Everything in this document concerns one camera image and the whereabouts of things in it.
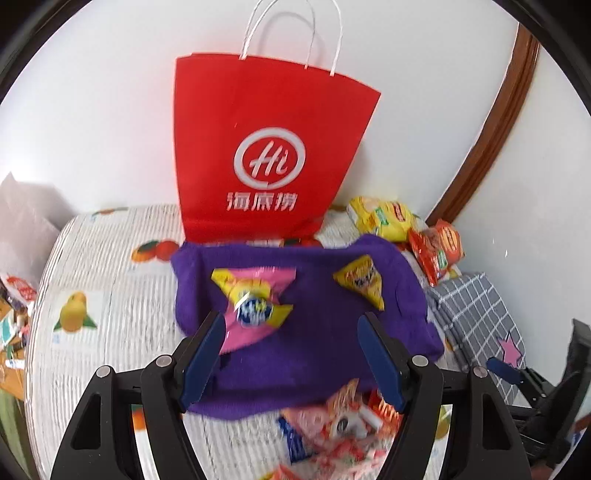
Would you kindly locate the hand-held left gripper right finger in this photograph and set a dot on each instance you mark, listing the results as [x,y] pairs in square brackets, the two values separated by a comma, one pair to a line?
[381,360]

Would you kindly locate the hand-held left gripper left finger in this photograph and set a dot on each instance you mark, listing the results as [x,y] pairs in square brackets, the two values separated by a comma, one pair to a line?
[204,360]

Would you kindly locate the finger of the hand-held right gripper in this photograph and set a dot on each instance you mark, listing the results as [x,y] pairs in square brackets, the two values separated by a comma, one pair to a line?
[503,368]

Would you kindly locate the pink and yellow snack packet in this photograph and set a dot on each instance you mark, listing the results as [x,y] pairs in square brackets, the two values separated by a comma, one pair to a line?
[256,300]

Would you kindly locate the pile of mixed snack packets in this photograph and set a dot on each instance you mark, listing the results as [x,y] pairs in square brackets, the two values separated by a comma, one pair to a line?
[351,434]

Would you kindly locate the blue snack packet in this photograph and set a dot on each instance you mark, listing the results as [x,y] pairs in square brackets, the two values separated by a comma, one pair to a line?
[292,438]

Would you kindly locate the red paper bag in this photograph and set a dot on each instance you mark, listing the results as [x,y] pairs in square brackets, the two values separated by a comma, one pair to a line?
[258,138]

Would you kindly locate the grey checked cloth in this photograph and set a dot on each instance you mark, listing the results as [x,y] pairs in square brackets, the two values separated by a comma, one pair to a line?
[480,309]

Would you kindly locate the purple towel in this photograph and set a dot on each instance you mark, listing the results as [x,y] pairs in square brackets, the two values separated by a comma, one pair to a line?
[314,332]

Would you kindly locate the yellow triangular snack packet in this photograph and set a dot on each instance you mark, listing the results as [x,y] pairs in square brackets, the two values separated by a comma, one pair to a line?
[362,280]

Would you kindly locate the red chip bag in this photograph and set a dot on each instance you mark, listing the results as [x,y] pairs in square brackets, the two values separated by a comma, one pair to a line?
[436,251]

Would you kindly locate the fruit print tablecloth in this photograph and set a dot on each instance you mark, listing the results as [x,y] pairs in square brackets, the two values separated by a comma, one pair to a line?
[111,277]

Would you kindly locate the yellow chip bag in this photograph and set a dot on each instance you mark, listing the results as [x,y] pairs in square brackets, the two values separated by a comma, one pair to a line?
[383,217]

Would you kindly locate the colourful box clutter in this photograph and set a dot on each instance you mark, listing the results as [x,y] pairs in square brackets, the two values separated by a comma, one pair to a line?
[14,314]

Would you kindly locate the white plastic bag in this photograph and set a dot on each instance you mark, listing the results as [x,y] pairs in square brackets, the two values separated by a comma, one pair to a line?
[25,221]

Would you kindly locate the brown wooden door frame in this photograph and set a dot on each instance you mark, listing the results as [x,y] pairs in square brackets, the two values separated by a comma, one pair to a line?
[498,129]

